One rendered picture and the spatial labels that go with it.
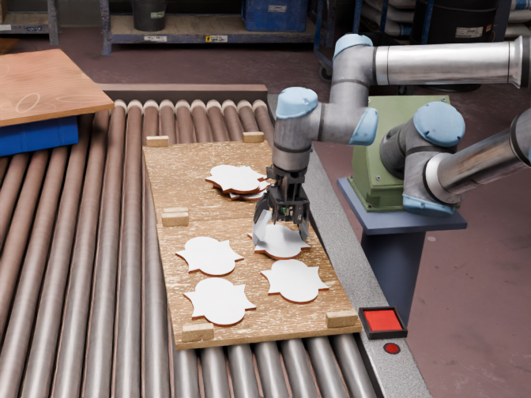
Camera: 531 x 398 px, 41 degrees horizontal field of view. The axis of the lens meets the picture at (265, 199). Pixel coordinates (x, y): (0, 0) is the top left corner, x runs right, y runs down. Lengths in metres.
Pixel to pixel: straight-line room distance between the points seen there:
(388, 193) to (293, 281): 0.50
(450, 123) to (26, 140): 1.09
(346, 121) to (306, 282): 0.33
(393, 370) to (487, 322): 1.75
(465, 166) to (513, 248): 2.08
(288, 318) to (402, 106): 0.78
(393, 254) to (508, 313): 1.27
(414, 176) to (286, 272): 0.39
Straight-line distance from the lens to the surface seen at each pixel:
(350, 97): 1.38
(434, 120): 1.68
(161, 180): 1.80
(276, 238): 1.56
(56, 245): 1.61
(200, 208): 1.68
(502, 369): 2.84
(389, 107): 1.92
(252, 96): 2.36
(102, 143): 2.06
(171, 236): 1.58
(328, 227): 1.68
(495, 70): 1.39
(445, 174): 1.57
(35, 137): 2.00
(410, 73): 1.40
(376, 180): 1.83
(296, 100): 1.34
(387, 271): 1.96
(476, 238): 3.58
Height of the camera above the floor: 1.79
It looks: 29 degrees down
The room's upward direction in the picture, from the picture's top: 4 degrees clockwise
